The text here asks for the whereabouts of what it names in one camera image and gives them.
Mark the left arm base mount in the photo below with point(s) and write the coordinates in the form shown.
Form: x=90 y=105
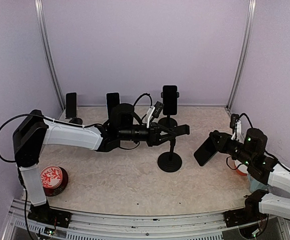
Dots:
x=52 y=216

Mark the clear case phone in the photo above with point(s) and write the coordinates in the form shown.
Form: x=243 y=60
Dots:
x=71 y=105

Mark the black gooseneck phone stand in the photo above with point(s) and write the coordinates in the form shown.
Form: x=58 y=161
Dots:
x=168 y=121

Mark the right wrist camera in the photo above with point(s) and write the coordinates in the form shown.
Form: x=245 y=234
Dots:
x=236 y=126

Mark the red patterned round tin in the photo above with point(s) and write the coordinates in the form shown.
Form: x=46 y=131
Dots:
x=54 y=180

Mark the right aluminium frame post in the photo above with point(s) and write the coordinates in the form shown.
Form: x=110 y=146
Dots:
x=243 y=53

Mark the aluminium frame post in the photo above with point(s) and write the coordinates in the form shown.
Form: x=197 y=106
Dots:
x=243 y=53
x=48 y=53

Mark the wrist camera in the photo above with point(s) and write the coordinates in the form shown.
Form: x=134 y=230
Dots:
x=236 y=126
x=153 y=113

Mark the black clamp phone stand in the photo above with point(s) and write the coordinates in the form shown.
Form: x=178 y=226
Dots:
x=171 y=161

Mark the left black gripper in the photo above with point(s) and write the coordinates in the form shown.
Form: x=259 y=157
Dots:
x=155 y=137

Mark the light blue case phone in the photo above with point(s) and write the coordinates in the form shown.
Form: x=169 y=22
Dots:
x=112 y=100

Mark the folding phone stand wood base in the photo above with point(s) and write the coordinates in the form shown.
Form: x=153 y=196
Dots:
x=76 y=120

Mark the aluminium front rail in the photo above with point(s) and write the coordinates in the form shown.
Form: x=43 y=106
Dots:
x=96 y=226

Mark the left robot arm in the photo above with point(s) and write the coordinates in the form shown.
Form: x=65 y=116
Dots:
x=123 y=124

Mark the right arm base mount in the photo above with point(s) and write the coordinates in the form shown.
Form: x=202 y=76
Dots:
x=241 y=216

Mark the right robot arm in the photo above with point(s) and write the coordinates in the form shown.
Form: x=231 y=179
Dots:
x=265 y=169

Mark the teal phone diagonal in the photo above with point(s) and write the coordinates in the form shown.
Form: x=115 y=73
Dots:
x=205 y=152

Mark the left aluminium frame post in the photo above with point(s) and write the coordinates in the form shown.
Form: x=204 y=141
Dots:
x=48 y=53

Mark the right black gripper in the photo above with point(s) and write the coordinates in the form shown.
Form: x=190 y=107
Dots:
x=221 y=146

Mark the light blue mug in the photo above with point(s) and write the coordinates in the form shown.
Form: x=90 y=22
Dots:
x=255 y=185

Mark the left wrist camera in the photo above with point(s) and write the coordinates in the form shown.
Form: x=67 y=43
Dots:
x=153 y=113

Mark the orange white bowl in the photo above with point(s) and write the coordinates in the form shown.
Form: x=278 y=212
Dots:
x=241 y=169

